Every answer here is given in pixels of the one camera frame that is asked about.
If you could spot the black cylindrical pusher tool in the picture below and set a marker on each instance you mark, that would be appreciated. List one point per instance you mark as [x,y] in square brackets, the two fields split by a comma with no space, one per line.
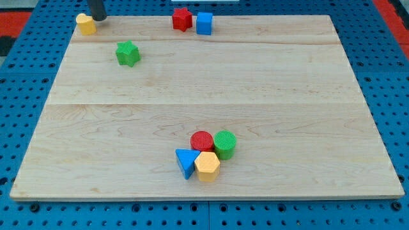
[97,9]

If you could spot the green star block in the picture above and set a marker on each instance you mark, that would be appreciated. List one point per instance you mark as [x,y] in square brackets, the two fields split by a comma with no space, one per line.
[127,53]

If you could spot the yellow heart block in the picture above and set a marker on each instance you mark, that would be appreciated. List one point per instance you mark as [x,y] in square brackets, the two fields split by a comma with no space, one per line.
[86,24]

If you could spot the blue cube block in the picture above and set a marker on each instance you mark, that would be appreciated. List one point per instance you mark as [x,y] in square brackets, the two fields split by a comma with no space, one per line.
[204,23]

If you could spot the green cylinder block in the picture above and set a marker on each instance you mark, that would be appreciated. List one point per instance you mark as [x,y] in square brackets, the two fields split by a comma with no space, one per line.
[224,144]

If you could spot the blue triangle block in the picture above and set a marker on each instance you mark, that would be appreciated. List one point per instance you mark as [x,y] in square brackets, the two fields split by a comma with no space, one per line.
[185,160]

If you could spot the red cylinder block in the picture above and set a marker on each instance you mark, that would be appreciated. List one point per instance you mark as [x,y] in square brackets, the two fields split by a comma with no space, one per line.
[202,141]

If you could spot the red star block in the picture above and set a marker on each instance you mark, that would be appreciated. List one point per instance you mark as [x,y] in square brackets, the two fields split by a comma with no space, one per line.
[182,19]

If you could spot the yellow hexagon block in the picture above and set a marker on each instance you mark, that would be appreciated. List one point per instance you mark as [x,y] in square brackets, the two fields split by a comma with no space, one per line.
[207,166]

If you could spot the light wooden board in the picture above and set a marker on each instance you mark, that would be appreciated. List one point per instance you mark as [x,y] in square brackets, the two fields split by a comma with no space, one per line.
[282,84]

